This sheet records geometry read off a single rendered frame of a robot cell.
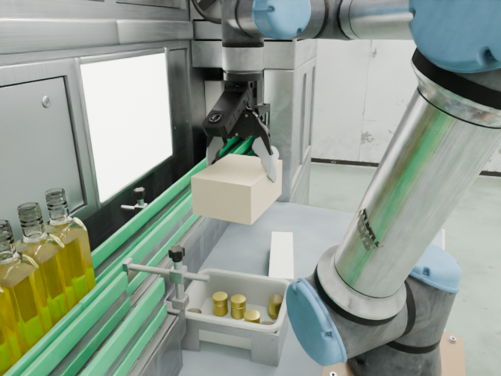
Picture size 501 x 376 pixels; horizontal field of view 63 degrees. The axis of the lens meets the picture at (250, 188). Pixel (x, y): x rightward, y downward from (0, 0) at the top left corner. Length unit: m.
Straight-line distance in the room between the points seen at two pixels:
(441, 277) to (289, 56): 1.00
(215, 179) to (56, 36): 0.42
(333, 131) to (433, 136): 3.93
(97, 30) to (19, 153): 0.34
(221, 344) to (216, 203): 0.30
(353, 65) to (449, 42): 3.86
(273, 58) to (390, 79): 2.83
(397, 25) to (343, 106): 3.65
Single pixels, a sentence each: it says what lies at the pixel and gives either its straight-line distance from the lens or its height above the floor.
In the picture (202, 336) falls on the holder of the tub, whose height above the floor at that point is 0.79.
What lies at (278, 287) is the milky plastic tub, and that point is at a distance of 0.96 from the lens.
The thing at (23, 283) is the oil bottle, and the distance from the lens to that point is 0.64.
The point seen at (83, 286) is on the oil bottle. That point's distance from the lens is 0.76.
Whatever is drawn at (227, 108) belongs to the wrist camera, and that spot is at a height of 1.25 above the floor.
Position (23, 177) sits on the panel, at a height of 1.13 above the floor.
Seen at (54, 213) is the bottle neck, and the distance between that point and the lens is 0.70.
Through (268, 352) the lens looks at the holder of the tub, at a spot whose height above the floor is 0.78.
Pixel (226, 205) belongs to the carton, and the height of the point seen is 1.08.
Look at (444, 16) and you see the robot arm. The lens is 0.35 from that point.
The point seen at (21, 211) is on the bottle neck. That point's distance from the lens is 0.65.
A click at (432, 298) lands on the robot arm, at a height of 1.03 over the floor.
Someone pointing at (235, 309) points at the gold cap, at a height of 0.80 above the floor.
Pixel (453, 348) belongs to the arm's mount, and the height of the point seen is 0.84.
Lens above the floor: 1.38
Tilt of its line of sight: 22 degrees down
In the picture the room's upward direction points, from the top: straight up
